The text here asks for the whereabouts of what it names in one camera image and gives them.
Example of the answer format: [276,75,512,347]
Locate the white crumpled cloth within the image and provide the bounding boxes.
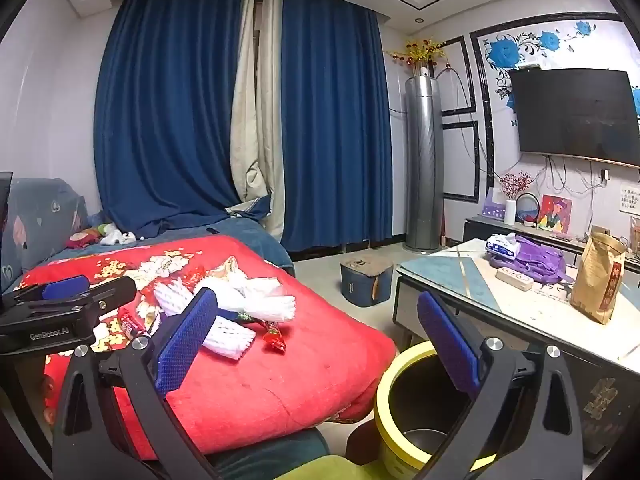
[100,225,137,246]

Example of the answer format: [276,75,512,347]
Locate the narrow blue curtain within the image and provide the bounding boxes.
[272,0,408,254]

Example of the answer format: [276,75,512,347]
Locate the white power strip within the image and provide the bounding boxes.
[496,266,535,292]

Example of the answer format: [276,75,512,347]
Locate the round framed ornament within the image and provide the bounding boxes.
[515,192,543,226]

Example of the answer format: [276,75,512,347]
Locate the blue flower wall decal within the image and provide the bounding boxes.
[482,20,640,111]

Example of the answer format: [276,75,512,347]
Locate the purple fabric bag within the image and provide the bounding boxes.
[489,235,576,285]

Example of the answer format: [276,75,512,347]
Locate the long red snack wrapper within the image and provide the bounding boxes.
[117,307,151,339]

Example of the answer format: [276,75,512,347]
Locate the white and blue tissue pack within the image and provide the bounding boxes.
[485,234,523,257]

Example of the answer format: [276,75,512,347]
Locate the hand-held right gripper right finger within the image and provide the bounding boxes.
[415,290,585,480]

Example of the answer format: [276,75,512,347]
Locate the yellow rimmed trash bin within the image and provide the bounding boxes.
[374,340,501,480]

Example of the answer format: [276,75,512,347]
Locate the wide blue curtain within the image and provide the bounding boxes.
[94,0,273,239]

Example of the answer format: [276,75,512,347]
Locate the colourful painting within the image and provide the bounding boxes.
[539,195,572,233]

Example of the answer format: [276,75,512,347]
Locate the red floral blanket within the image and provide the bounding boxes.
[15,235,398,461]

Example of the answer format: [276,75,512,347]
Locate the hanging television cables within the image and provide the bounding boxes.
[542,155,601,197]

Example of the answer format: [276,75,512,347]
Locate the dark television stand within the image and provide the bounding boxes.
[462,216,640,276]

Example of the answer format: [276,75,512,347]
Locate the brown paper bag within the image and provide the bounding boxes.
[570,232,627,325]

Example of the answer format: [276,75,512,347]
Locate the red candy wrapper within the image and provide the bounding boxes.
[262,327,289,354]

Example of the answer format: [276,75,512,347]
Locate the beige curtain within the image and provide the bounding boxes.
[230,0,286,227]

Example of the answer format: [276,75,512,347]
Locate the black wall television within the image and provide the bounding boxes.
[509,67,640,168]

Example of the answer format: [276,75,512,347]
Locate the white vase with red flowers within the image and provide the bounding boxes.
[499,172,536,226]

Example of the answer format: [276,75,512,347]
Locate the white foam fruit net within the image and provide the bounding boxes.
[235,294,297,322]
[235,277,286,301]
[152,280,202,312]
[200,317,257,361]

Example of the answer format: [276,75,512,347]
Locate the red plush toy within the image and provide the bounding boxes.
[65,227,103,250]

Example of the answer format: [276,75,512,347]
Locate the silver tower air conditioner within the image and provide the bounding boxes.
[404,72,446,252]

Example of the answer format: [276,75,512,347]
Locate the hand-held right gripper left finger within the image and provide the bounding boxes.
[52,286,221,480]

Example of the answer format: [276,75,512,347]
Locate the green fleece clothing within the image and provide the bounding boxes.
[300,455,401,480]

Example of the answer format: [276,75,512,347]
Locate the blue and white coffee table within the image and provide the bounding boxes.
[392,237,640,461]

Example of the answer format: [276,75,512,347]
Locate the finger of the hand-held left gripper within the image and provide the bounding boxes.
[0,274,92,312]
[75,275,138,333]

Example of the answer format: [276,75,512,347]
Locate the purple gift box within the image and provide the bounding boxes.
[481,187,507,221]

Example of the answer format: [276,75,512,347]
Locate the blue storage stool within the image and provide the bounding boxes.
[340,254,396,308]

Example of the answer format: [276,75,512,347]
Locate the black flat panel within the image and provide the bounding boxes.
[0,171,14,227]

